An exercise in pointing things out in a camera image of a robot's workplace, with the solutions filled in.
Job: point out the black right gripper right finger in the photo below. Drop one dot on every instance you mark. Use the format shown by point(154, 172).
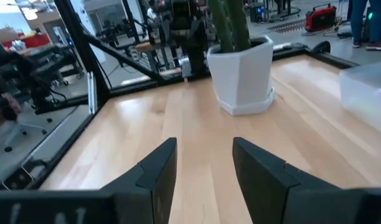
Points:
point(271, 186)

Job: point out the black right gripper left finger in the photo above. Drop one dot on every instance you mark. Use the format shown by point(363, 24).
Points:
point(153, 186)

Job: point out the clear plastic bin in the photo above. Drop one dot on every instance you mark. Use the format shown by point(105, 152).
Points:
point(368, 93)

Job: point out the white hexagonal plant pot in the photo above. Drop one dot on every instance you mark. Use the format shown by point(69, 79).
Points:
point(240, 81)

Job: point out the black smartphone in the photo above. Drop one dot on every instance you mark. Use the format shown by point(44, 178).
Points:
point(17, 180)

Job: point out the white base office chair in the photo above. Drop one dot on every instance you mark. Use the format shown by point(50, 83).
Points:
point(22, 127)

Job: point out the black rolling cart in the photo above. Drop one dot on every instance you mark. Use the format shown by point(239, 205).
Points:
point(53, 62)

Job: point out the green cactus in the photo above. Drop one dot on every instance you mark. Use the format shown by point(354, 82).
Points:
point(237, 25)

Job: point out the person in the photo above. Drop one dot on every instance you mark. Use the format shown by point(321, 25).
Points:
point(3, 105)
point(358, 18)
point(151, 11)

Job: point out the red black tool case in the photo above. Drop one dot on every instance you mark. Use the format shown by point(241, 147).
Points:
point(320, 18)

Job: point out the white bracket strip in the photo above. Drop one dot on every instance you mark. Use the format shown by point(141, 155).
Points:
point(91, 93)

